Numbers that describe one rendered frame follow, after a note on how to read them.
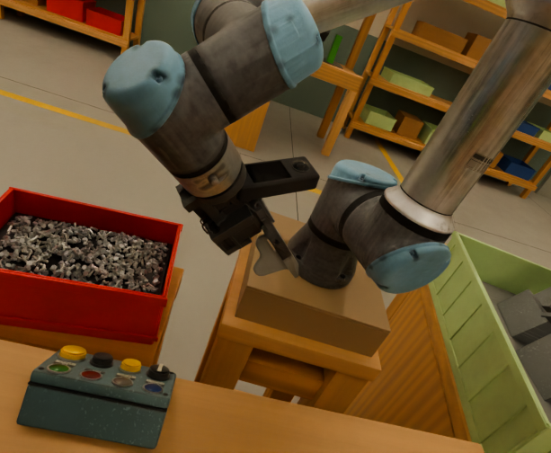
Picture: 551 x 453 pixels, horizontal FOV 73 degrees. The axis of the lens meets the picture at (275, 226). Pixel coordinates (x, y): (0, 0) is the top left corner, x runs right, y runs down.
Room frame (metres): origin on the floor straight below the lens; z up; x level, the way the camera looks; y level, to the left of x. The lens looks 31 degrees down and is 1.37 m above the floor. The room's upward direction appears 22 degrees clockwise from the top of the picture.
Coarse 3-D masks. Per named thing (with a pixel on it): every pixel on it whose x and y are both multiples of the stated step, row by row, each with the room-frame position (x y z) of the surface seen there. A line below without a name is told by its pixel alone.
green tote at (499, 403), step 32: (480, 256) 1.03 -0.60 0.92; (512, 256) 1.03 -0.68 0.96; (448, 288) 0.88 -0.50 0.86; (480, 288) 0.77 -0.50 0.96; (512, 288) 1.03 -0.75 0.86; (544, 288) 1.03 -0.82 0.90; (448, 320) 0.79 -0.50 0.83; (480, 320) 0.70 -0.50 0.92; (448, 352) 0.70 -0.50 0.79; (480, 352) 0.63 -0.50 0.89; (512, 352) 0.57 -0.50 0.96; (480, 384) 0.57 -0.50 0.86; (512, 384) 0.52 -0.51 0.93; (480, 416) 0.52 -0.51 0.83; (512, 416) 0.47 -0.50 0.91; (544, 416) 0.44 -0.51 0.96; (512, 448) 0.43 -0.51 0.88; (544, 448) 0.43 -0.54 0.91
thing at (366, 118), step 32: (480, 0) 5.31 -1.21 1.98; (384, 32) 5.63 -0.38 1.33; (416, 32) 5.45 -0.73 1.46; (448, 32) 5.40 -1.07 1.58; (416, 96) 5.28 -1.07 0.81; (544, 96) 5.58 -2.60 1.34; (352, 128) 5.21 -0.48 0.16; (384, 128) 5.34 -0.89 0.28; (416, 128) 5.44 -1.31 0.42; (544, 128) 6.19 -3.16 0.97; (512, 160) 6.16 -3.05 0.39
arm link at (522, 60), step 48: (528, 0) 0.51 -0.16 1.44; (528, 48) 0.50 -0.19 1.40; (480, 96) 0.51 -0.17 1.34; (528, 96) 0.50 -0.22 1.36; (432, 144) 0.52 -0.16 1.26; (480, 144) 0.50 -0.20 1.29; (384, 192) 0.54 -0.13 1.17; (432, 192) 0.50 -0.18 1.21; (384, 240) 0.49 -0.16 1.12; (432, 240) 0.48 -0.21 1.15; (384, 288) 0.47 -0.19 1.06
